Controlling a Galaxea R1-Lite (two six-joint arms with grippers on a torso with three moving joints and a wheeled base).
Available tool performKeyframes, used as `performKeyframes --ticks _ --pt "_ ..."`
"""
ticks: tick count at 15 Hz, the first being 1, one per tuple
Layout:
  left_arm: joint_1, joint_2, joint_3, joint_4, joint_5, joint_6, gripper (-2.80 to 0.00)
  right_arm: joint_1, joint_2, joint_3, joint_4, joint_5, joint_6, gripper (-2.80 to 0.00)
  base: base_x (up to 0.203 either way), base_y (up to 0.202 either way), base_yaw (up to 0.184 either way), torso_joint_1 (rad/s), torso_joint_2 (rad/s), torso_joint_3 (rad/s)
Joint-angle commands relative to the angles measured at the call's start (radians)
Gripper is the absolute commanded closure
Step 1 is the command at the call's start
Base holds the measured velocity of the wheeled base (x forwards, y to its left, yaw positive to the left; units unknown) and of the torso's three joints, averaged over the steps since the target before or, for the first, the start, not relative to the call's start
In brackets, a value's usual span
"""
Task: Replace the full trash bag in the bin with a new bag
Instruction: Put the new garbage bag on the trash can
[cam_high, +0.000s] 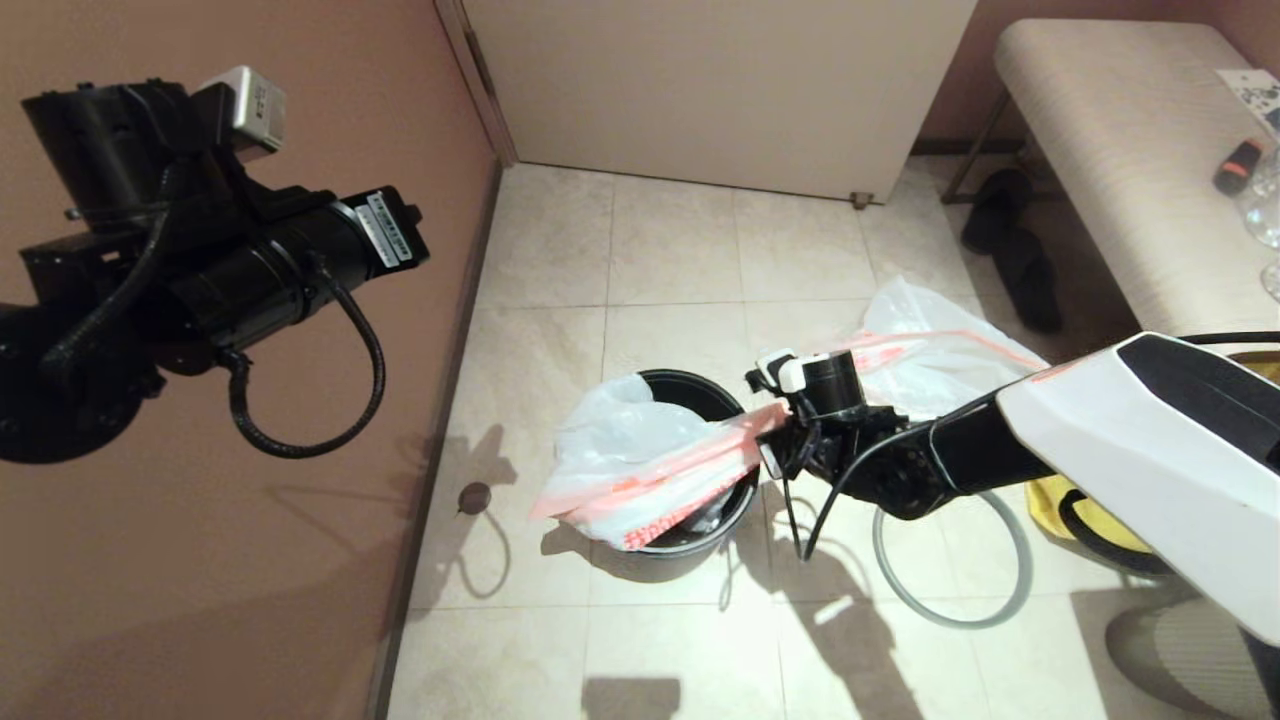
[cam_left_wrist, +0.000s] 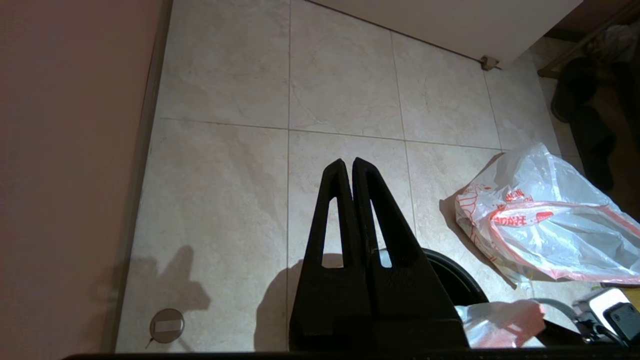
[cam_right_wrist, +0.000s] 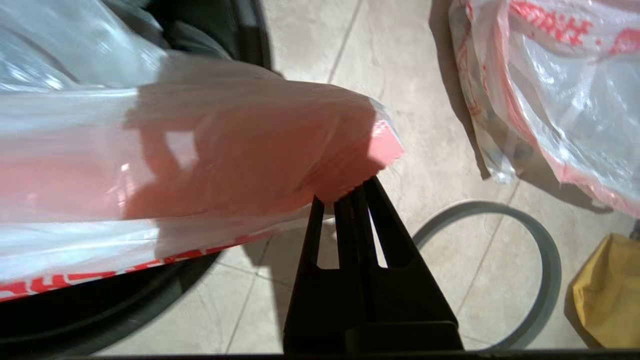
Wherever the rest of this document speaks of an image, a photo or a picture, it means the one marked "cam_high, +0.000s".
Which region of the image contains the clear plastic bag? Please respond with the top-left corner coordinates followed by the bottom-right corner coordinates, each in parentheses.
top-left (800, 276), bottom-right (1051, 421)

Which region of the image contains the small black red object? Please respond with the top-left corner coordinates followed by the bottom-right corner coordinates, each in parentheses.
top-left (1213, 140), bottom-right (1263, 197)

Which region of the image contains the gray bin rim ring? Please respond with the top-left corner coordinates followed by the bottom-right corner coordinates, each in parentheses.
top-left (872, 485), bottom-right (1034, 630)

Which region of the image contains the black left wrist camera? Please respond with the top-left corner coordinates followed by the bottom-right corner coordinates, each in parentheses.
top-left (355, 185), bottom-right (431, 271)

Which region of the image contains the yellow fabric bag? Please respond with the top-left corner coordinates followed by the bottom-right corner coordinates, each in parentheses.
top-left (1027, 352), bottom-right (1280, 578)

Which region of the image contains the black round trash bin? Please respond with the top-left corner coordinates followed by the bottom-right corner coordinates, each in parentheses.
top-left (590, 369), bottom-right (761, 584)

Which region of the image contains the black right elbow cable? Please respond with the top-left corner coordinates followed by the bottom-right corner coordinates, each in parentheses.
top-left (1058, 490), bottom-right (1173, 578)

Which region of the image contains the thin metal bench leg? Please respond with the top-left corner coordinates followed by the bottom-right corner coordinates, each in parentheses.
top-left (940, 92), bottom-right (1011, 205)

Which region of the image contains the beige wood grain bench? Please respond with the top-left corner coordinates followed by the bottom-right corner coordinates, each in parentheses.
top-left (995, 18), bottom-right (1280, 341)

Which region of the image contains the white blue printed card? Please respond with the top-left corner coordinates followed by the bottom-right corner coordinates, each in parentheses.
top-left (1215, 67), bottom-right (1280, 133)

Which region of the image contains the white door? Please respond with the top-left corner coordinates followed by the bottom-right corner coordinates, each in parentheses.
top-left (460, 0), bottom-right (979, 204)

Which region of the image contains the black slipper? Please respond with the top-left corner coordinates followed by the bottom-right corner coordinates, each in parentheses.
top-left (960, 168), bottom-right (1031, 255)
top-left (998, 230), bottom-right (1063, 335)

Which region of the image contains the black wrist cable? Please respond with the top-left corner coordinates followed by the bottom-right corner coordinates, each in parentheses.
top-left (225, 255), bottom-right (388, 461)
top-left (783, 395), bottom-right (1001, 561)

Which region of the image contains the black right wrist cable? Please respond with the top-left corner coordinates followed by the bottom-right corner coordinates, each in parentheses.
top-left (783, 395), bottom-right (1001, 561)

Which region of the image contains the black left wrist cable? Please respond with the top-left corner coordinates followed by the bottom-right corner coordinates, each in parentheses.
top-left (225, 255), bottom-right (388, 461)

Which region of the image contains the white door frame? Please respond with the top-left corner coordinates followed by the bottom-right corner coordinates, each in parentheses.
top-left (433, 0), bottom-right (520, 168)

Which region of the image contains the grey ribbed cushion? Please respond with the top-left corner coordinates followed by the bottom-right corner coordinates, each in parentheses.
top-left (1105, 600), bottom-right (1263, 720)

